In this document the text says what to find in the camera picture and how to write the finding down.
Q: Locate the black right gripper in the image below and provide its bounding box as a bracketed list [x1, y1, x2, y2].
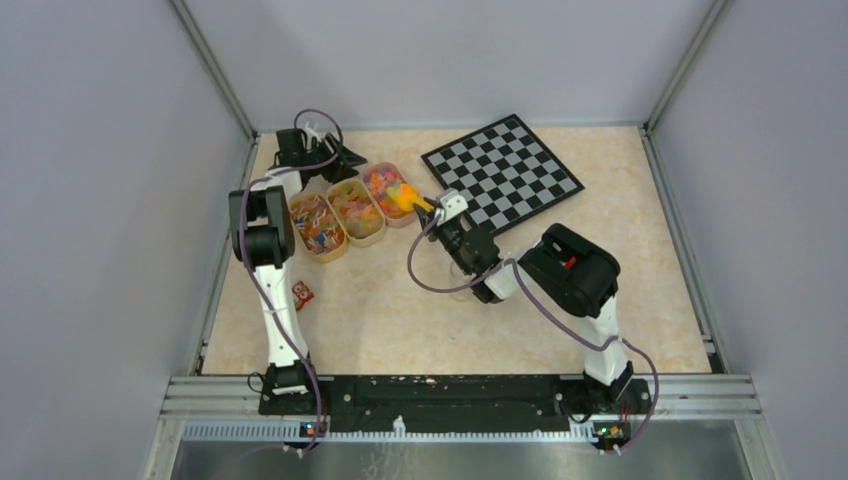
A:
[416, 197, 475, 275]

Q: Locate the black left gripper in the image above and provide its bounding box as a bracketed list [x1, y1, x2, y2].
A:
[299, 132, 365, 185]

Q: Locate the yellow plastic scoop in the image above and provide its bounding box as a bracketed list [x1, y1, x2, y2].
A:
[386, 183, 434, 212]

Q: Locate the clear glass jar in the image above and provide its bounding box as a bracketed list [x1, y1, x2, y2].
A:
[449, 262, 477, 302]

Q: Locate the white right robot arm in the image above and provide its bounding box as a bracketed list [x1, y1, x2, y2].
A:
[414, 205, 633, 412]

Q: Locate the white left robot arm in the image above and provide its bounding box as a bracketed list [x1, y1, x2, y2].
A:
[228, 127, 365, 414]

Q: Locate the pink tray with candies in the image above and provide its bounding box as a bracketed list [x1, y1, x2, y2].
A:
[361, 162, 415, 228]

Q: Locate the cream tray with gummies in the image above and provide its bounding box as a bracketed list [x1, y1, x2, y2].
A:
[327, 178, 387, 247]

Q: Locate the yellow tray with lollipops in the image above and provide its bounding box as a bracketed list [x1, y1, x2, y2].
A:
[289, 193, 349, 263]

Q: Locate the black white chessboard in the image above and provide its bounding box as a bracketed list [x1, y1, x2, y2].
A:
[421, 114, 584, 236]

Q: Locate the red owl toy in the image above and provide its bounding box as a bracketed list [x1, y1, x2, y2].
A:
[291, 281, 314, 312]

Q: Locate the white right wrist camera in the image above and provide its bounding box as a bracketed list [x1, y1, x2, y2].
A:
[436, 188, 469, 226]

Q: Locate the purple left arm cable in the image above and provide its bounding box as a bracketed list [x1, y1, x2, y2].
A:
[238, 109, 346, 458]

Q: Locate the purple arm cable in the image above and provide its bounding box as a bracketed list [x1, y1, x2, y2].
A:
[238, 109, 346, 458]
[405, 215, 661, 455]

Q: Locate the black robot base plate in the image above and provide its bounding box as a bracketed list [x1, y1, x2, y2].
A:
[248, 374, 652, 434]

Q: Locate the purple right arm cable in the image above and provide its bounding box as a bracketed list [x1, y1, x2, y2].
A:
[405, 215, 661, 455]

